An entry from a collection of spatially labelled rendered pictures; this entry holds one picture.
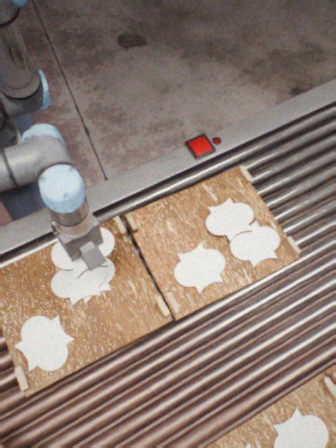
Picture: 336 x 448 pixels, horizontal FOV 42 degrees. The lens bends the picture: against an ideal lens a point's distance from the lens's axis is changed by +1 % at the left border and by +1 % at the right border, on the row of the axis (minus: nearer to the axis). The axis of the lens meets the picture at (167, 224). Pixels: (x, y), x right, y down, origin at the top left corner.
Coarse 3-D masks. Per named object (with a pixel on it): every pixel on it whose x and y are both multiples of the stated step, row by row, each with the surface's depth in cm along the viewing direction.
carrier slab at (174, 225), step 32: (192, 192) 134; (224, 192) 134; (256, 192) 135; (160, 224) 128; (192, 224) 129; (160, 256) 124; (224, 256) 125; (288, 256) 126; (160, 288) 120; (192, 288) 120; (224, 288) 121
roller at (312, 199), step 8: (328, 184) 140; (312, 192) 138; (320, 192) 137; (328, 192) 138; (296, 200) 137; (304, 200) 136; (312, 200) 136; (320, 200) 137; (288, 208) 134; (296, 208) 135; (304, 208) 136; (280, 216) 133; (288, 216) 134; (152, 280) 122; (8, 352) 113; (0, 360) 112; (8, 360) 112; (0, 368) 112
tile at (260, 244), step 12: (252, 228) 128; (264, 228) 128; (240, 240) 126; (252, 240) 126; (264, 240) 126; (276, 240) 127; (240, 252) 124; (252, 252) 125; (264, 252) 125; (252, 264) 123
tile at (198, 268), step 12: (192, 252) 124; (204, 252) 124; (216, 252) 124; (180, 264) 122; (192, 264) 122; (204, 264) 122; (216, 264) 123; (180, 276) 121; (192, 276) 121; (204, 276) 121; (216, 276) 121
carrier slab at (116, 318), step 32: (32, 256) 122; (128, 256) 124; (0, 288) 118; (32, 288) 118; (128, 288) 119; (0, 320) 114; (64, 320) 115; (96, 320) 115; (128, 320) 116; (160, 320) 116; (96, 352) 112; (32, 384) 108
